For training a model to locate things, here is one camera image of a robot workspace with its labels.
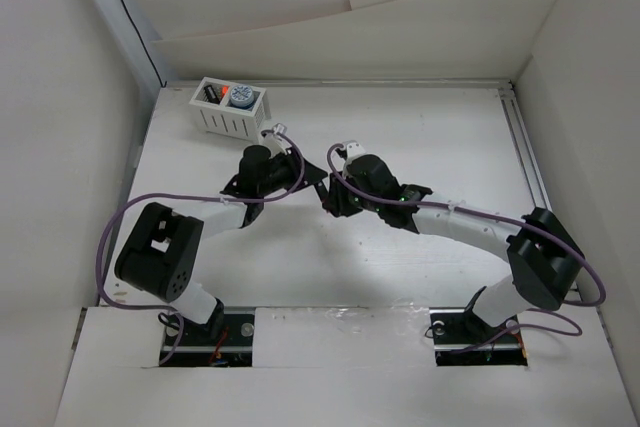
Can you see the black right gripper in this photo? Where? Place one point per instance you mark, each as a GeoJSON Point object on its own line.
{"type": "Point", "coordinates": [337, 205]}

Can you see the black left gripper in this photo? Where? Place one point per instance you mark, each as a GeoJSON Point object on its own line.
{"type": "Point", "coordinates": [291, 161]}

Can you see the blue cap black highlighter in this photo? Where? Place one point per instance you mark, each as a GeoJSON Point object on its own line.
{"type": "Point", "coordinates": [212, 94]}

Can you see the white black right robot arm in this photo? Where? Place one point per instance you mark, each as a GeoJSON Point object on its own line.
{"type": "Point", "coordinates": [543, 259]}

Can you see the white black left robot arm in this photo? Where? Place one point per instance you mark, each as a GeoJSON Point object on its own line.
{"type": "Point", "coordinates": [159, 255]}

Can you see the white slotted organizer box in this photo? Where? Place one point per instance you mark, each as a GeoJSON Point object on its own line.
{"type": "Point", "coordinates": [226, 120]}

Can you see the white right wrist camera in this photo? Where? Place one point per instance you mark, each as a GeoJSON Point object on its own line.
{"type": "Point", "coordinates": [351, 150]}

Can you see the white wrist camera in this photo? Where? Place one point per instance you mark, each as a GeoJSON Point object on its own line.
{"type": "Point", "coordinates": [273, 139]}
{"type": "Point", "coordinates": [351, 150]}

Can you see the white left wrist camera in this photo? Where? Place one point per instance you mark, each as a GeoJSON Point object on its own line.
{"type": "Point", "coordinates": [273, 139]}

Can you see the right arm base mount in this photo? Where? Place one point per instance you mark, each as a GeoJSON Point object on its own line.
{"type": "Point", "coordinates": [461, 339]}

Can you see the aluminium rail right edge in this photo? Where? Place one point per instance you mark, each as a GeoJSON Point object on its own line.
{"type": "Point", "coordinates": [523, 146]}

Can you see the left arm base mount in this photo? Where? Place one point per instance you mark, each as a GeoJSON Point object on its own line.
{"type": "Point", "coordinates": [230, 347]}

